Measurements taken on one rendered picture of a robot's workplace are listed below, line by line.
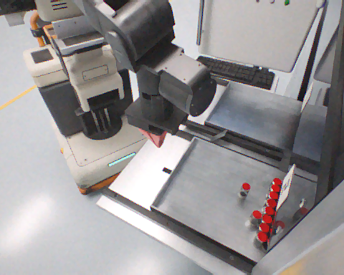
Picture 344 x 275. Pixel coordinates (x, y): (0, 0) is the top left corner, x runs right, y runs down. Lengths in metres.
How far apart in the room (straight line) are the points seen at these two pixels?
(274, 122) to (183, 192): 0.42
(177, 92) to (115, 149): 1.27
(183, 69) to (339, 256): 0.25
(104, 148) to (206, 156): 0.97
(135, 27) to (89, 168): 1.28
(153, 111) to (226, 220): 0.36
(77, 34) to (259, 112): 0.77
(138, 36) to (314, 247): 0.30
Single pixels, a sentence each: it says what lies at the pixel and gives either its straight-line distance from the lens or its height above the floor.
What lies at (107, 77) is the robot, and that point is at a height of 0.80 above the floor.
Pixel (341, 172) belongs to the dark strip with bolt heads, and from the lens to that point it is 0.31.
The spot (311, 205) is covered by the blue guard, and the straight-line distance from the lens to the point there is 0.35.
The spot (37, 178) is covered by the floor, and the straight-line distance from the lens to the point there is 1.96.
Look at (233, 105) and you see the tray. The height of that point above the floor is 0.88.
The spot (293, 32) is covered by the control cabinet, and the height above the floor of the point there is 1.00.
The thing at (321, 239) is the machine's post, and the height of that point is 1.21.
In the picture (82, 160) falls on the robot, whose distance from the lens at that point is 1.55.
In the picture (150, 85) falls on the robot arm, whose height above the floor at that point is 1.24.
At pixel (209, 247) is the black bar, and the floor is 0.90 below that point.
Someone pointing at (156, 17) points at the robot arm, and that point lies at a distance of 0.31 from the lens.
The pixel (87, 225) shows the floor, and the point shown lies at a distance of 1.64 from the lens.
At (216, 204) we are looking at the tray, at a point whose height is 0.88.
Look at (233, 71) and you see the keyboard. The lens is 1.20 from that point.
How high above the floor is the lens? 1.44
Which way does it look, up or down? 48 degrees down
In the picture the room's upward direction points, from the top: straight up
